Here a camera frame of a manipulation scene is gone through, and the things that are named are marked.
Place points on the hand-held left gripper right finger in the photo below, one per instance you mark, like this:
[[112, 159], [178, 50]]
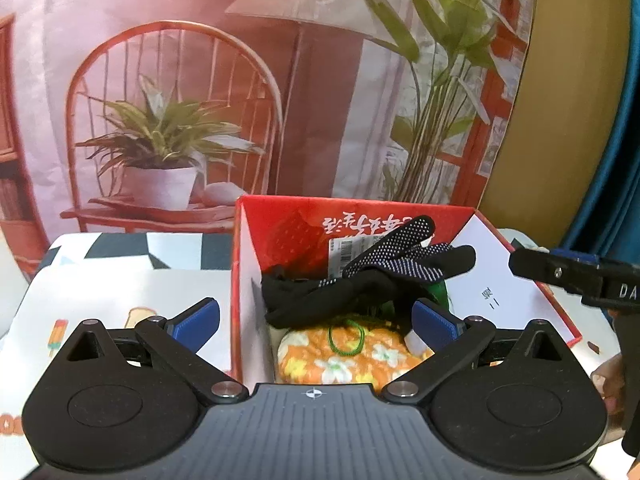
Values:
[[435, 325]]

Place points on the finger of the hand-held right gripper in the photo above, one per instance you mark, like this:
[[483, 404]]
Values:
[[540, 267], [575, 255]]

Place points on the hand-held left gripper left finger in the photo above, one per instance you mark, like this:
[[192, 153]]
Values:
[[197, 322]]

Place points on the green fabric pouch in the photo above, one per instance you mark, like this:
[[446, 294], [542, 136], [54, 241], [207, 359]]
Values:
[[437, 292]]

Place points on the black dotted glove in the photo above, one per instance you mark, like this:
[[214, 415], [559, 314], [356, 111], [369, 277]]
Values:
[[395, 250]]

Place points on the black cloth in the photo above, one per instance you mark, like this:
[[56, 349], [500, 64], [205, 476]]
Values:
[[300, 305]]

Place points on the orange floral fabric pouch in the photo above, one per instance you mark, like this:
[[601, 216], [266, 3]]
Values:
[[310, 355]]

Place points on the red cardboard box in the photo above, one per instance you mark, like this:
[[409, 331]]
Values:
[[292, 225]]

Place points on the person's right hand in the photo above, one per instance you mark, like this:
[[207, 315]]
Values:
[[610, 385]]

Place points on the cartoon printed white cloth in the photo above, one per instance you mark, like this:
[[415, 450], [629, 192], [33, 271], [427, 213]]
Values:
[[100, 290]]

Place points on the teal curtain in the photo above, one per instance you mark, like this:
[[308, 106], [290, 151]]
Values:
[[620, 160]]

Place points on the light wooden panel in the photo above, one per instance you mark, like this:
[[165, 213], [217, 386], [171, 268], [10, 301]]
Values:
[[560, 110]]

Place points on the printed wall backdrop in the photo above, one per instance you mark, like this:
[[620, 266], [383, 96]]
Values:
[[325, 110]]

